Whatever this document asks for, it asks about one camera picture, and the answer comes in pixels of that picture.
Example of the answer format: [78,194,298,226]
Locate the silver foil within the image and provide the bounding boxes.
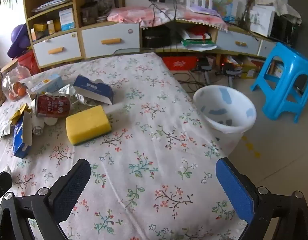
[57,84,99,107]

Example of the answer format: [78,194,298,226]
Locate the white drawer cabinet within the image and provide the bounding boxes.
[22,0,142,69]

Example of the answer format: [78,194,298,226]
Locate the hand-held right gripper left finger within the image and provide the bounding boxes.
[0,159,92,240]

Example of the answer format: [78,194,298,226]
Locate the blue and white box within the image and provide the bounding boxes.
[59,8,76,32]

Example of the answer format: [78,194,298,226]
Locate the map poster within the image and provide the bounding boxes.
[194,0,239,18]

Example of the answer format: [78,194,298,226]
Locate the flat silver wrapper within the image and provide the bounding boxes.
[0,122,15,139]

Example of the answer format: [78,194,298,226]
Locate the yellow wrapper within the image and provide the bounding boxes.
[10,103,29,125]

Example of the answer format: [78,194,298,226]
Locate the orange fruit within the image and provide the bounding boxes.
[11,81,25,92]
[9,90,26,99]

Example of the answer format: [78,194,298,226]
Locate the brown pouch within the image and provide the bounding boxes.
[80,1,99,26]

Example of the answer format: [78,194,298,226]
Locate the white drawer with orange handle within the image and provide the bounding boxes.
[32,31,82,67]

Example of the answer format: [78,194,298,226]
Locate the red printed drink can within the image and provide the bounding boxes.
[34,94,71,118]

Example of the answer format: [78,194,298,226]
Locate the green and white bag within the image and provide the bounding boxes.
[181,39,217,50]

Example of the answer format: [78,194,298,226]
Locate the white rack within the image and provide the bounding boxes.
[195,0,214,8]

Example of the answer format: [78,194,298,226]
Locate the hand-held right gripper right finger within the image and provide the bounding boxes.
[215,157,308,240]

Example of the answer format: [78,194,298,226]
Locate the white waste bin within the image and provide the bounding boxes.
[193,85,257,157]

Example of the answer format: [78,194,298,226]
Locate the wide white drawer orange handle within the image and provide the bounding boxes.
[81,22,140,58]

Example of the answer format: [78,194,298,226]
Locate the dark blue cardboard box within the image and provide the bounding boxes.
[73,75,114,105]

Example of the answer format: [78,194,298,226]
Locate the black appliance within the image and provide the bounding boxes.
[270,12,302,47]

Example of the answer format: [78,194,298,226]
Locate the light blue carton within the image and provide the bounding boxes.
[31,74,64,94]

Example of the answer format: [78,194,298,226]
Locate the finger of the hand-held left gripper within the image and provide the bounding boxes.
[0,171,13,205]

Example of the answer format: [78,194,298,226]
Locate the black floor device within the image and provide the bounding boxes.
[196,60,213,85]
[223,64,241,87]

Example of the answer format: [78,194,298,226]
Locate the dried branches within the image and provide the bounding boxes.
[238,0,262,30]

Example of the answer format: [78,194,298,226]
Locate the blue box with open flap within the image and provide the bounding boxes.
[12,110,33,158]

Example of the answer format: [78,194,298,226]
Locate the small grey drawer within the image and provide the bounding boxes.
[259,40,277,58]

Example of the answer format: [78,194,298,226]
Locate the pink cloth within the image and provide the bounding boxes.
[107,6,229,32]

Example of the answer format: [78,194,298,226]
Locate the blue plastic stool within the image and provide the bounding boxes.
[249,42,308,123]

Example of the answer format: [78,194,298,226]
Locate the yellow sponge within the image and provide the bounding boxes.
[66,105,112,146]

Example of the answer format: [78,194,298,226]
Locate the grey drawer with orange handle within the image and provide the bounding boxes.
[216,30,261,55]

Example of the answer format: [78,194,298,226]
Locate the stack of papers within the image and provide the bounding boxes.
[31,0,73,13]

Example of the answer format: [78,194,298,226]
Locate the low wooden cabinet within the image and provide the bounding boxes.
[140,17,280,60]

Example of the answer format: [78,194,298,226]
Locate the glass jar with wooden lid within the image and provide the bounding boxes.
[1,59,31,102]

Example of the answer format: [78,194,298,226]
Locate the red bag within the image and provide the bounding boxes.
[17,50,40,75]

